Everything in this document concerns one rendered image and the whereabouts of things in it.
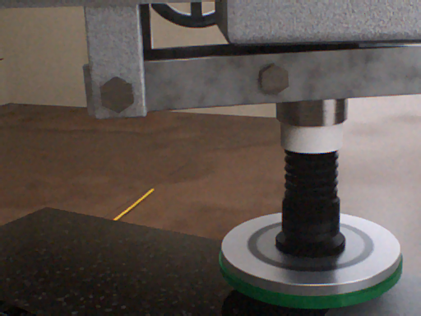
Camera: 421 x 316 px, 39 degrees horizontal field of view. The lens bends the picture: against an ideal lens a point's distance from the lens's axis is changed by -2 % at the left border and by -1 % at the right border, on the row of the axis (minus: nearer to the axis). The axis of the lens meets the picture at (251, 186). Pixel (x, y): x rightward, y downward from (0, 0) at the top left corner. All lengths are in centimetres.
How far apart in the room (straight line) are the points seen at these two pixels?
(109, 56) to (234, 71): 12
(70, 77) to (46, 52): 38
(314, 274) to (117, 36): 31
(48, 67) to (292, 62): 632
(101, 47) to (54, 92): 631
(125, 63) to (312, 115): 20
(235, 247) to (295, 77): 22
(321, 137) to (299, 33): 14
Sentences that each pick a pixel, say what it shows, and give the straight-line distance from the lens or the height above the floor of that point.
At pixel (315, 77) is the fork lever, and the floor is 113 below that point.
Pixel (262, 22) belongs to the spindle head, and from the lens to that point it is 55.
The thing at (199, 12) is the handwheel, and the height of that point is 119.
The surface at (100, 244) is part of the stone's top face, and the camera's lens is 90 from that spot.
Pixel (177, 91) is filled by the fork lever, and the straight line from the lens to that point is 60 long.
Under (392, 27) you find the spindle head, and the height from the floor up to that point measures 118.
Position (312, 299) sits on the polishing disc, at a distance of 64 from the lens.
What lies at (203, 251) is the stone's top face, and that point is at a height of 87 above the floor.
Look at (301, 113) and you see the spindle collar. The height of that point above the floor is 109.
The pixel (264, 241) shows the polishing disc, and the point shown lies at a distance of 73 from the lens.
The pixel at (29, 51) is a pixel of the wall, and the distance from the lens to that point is 701.
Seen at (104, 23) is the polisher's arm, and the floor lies 119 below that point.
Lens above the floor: 122
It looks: 19 degrees down
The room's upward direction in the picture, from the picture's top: 1 degrees counter-clockwise
